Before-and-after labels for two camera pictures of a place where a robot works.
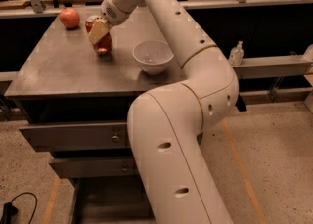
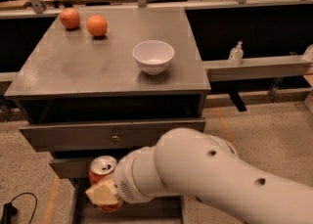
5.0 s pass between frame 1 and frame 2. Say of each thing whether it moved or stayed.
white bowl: stayed
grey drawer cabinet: stayed
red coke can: moved
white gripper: moved
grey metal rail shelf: stayed
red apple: stayed
